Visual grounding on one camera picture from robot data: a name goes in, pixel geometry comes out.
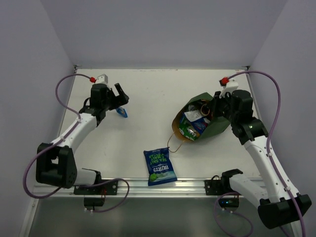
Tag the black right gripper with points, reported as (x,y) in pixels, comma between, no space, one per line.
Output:
(217,100)

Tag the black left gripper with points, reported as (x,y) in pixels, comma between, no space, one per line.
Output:
(118,98)

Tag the blue M&Ms packet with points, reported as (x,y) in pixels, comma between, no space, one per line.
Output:
(122,112)

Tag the green paper bag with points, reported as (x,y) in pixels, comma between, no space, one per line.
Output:
(202,103)

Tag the green mint snack packet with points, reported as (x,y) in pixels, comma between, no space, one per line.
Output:
(188,131)

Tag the blue Burts crisps bag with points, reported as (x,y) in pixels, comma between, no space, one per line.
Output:
(159,166)

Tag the blue Kettle crisps bag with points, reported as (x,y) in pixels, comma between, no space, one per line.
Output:
(197,120)

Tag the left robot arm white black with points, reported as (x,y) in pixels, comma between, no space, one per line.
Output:
(56,165)

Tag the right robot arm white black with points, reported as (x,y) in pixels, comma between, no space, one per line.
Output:
(280,202)

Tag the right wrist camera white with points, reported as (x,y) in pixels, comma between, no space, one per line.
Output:
(229,85)

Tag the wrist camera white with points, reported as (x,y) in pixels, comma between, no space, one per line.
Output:
(100,81)
(229,85)

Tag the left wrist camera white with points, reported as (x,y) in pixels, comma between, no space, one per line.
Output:
(100,81)

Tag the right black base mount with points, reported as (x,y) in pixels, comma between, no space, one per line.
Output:
(219,185)

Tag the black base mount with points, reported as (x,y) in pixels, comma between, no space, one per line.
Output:
(219,185)
(94,197)

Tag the aluminium front rail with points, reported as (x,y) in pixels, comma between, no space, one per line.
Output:
(183,188)

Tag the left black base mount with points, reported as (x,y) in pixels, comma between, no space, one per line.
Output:
(94,197)

